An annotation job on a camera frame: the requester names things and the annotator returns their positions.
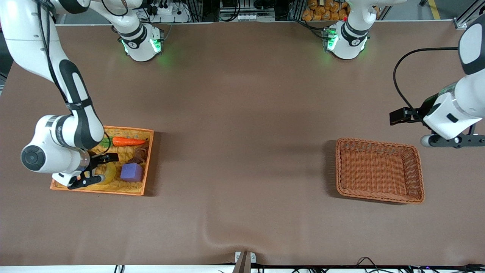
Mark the brown wicker basket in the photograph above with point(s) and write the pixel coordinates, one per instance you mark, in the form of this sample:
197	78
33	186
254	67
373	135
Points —
379	170

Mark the brown table covering sheet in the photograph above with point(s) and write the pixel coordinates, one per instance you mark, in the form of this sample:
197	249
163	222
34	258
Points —
242	113

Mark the orange toy carrot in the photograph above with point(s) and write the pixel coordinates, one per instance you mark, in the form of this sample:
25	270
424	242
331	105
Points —
127	141

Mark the metal table edge bracket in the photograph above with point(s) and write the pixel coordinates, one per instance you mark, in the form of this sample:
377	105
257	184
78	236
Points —
244	259

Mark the brown toy figure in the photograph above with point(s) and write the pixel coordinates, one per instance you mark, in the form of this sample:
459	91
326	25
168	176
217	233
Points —
140	154

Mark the yellow tape roll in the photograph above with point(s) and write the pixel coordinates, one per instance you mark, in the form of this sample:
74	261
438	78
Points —
110	172

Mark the small white power strip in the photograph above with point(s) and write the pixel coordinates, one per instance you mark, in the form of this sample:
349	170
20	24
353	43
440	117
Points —
246	17

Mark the purple cube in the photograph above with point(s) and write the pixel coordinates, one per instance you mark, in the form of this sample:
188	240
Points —
131	173

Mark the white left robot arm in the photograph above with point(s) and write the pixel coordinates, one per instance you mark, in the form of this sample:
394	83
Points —
348	38

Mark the pile of orange snacks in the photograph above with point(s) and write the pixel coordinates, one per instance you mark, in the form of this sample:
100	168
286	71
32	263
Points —
322	11

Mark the white power strip with plugs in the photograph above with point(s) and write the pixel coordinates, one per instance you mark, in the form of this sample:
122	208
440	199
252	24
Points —
166	15

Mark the orange-rimmed yellow wicker tray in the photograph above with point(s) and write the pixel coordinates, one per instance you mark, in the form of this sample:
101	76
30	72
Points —
129	187

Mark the aluminium frame rail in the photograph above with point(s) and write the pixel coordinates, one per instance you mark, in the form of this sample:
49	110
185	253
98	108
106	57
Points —
464	22

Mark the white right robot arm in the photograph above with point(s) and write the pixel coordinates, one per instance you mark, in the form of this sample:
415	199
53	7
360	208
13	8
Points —
22	38

